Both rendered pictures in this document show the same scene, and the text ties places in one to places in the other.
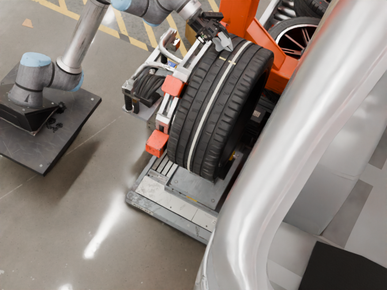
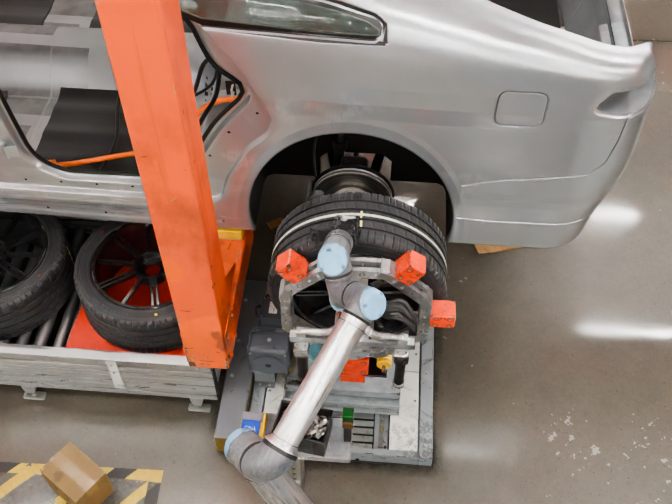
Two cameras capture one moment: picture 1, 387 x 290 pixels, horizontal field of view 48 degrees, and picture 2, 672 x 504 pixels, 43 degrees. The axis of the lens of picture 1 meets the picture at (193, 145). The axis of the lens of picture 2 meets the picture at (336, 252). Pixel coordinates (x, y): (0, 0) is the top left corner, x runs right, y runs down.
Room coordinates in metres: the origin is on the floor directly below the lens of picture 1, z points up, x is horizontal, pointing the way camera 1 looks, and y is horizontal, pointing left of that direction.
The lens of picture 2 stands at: (1.79, 1.74, 3.37)
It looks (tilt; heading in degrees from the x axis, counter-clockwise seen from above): 51 degrees down; 255
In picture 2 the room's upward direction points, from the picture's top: straight up
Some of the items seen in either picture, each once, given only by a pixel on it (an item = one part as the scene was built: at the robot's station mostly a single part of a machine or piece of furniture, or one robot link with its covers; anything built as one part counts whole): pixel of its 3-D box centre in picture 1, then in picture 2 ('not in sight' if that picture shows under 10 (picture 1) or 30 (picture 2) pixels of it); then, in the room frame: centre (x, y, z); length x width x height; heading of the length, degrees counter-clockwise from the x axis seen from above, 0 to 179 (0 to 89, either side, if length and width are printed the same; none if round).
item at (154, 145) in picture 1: (157, 143); (442, 314); (0.96, 0.16, 0.85); 0.09 x 0.08 x 0.07; 160
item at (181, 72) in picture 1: (189, 93); (355, 309); (1.25, 0.06, 0.85); 0.54 x 0.07 x 0.54; 160
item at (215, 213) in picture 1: (209, 168); (343, 370); (1.24, -0.12, 0.13); 0.50 x 0.36 x 0.10; 160
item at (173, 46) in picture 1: (170, 42); (302, 342); (1.48, 0.19, 0.93); 0.09 x 0.05 x 0.05; 70
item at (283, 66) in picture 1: (286, 64); (222, 257); (1.67, -0.44, 0.69); 0.52 x 0.17 x 0.35; 70
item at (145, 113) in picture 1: (154, 89); (295, 436); (1.55, 0.28, 0.44); 0.43 x 0.17 x 0.03; 160
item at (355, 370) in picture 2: not in sight; (354, 354); (1.24, 0.02, 0.48); 0.16 x 0.12 x 0.17; 70
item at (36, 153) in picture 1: (36, 126); not in sight; (1.34, 0.98, 0.15); 0.60 x 0.60 x 0.30; 71
